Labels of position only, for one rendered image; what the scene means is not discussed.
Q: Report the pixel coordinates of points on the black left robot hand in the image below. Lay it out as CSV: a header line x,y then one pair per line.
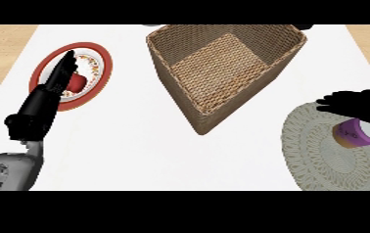
x,y
40,106

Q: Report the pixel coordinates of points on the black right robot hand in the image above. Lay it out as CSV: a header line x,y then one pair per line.
x,y
348,102

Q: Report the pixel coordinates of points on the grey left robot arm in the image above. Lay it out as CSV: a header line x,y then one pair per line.
x,y
20,168

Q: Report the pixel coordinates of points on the purple can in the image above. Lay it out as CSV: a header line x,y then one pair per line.
x,y
351,135

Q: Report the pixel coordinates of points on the round grey woven placemat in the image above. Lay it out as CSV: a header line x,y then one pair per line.
x,y
323,152

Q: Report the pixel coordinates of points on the brown wicker basket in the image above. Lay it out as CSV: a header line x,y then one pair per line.
x,y
225,70

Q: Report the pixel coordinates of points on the red apple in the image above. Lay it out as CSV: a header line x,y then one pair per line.
x,y
77,83

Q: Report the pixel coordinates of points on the red rimmed floral plate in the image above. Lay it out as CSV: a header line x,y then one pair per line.
x,y
93,68

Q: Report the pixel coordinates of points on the dark object at edge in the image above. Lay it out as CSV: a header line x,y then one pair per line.
x,y
304,26

